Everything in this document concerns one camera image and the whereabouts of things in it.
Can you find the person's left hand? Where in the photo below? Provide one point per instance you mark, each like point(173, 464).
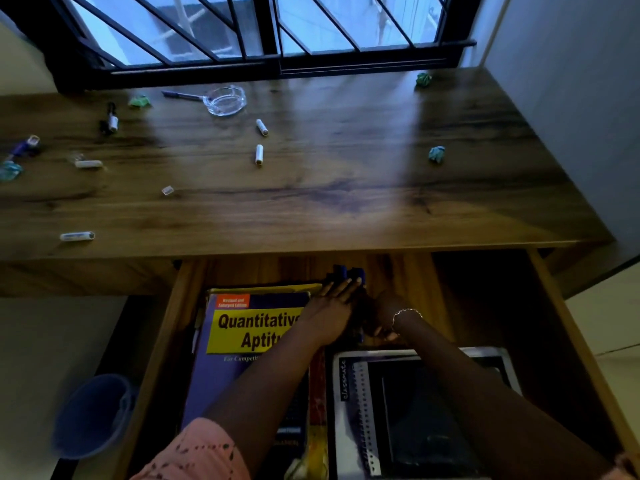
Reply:
point(325, 314)

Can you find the person's right hand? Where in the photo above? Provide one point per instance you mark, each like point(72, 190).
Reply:
point(384, 309)

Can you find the person's left fingers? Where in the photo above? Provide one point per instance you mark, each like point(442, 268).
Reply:
point(342, 287)

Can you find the bundle of blue markers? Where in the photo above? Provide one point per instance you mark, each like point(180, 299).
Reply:
point(346, 272)

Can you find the person's right forearm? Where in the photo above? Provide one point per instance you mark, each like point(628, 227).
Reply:
point(480, 394)

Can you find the person's left forearm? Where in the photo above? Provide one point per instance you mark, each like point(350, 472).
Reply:
point(270, 379)

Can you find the purple book with yellow label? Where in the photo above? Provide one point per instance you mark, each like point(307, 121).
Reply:
point(240, 344)

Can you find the red and yellow book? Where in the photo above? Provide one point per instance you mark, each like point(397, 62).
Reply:
point(317, 409)

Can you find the spiral bound notebook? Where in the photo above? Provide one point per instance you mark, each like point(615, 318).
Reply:
point(400, 419)

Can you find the wooden desk drawer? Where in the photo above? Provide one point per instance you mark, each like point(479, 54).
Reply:
point(500, 299)

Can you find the green crumpled paper ball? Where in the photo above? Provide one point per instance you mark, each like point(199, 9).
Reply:
point(437, 154)
point(140, 101)
point(424, 79)

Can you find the small clear cap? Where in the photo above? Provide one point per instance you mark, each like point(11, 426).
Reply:
point(168, 190)

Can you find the clear glass ashtray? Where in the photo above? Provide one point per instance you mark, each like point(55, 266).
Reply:
point(226, 100)

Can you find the pink patterned sleeve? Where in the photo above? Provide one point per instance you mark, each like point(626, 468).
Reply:
point(192, 454)

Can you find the black window grille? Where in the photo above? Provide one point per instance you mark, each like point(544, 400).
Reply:
point(270, 59)

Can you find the blue pen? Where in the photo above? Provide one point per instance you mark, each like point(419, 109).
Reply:
point(182, 95)

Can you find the blue plastic bucket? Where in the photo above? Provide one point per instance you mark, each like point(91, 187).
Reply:
point(90, 414)

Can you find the black marker with white label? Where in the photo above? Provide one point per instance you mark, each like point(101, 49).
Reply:
point(112, 119)

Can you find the blue marker with white cap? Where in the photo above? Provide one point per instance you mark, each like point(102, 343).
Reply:
point(25, 146)

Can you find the teal crumpled paper ball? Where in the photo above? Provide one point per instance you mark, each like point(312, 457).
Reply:
point(9, 170)

